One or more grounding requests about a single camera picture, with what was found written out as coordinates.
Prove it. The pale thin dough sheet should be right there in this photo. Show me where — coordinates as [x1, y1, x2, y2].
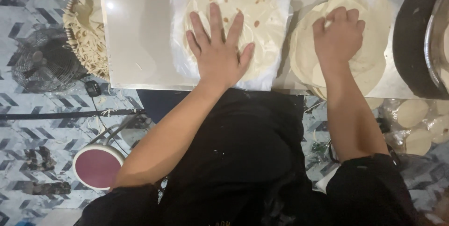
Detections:
[309, 0, 391, 77]

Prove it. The heap of dough strips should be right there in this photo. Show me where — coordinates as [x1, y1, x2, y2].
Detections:
[65, 0, 110, 80]

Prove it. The person's left hand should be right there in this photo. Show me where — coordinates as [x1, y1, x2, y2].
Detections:
[185, 3, 256, 89]

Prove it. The black cable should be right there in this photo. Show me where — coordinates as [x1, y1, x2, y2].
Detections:
[91, 96, 131, 157]

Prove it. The black round griddle pan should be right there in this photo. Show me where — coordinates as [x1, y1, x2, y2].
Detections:
[392, 0, 449, 100]

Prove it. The black power adapter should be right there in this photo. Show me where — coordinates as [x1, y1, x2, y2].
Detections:
[85, 80, 102, 98]

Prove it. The person's right hand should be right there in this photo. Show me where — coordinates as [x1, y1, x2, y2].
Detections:
[312, 7, 366, 76]

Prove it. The stack of pale raw flatbreads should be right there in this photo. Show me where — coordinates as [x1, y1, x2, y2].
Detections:
[288, 0, 393, 111]

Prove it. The white plastic sheet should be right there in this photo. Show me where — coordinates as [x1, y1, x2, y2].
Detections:
[169, 0, 294, 91]

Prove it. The round red white stool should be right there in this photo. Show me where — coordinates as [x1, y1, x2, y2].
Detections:
[72, 114, 141, 191]

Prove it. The woven basket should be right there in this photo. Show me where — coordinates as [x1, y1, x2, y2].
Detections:
[62, 0, 110, 82]

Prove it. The person's black clothing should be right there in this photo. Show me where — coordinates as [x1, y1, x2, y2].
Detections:
[73, 88, 422, 226]

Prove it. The stack of brown-spotted flatbreads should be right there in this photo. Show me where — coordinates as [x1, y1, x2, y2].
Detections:
[182, 0, 287, 83]

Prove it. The shiny metal bowl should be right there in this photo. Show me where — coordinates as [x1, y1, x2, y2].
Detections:
[424, 0, 449, 95]

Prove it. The clear bag of dough discs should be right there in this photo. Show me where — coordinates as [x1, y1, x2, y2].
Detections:
[382, 98, 449, 157]

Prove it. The black floor strip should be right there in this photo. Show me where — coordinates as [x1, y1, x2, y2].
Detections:
[0, 109, 146, 121]

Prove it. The metal wire floor fan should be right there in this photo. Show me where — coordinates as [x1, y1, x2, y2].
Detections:
[11, 28, 89, 93]

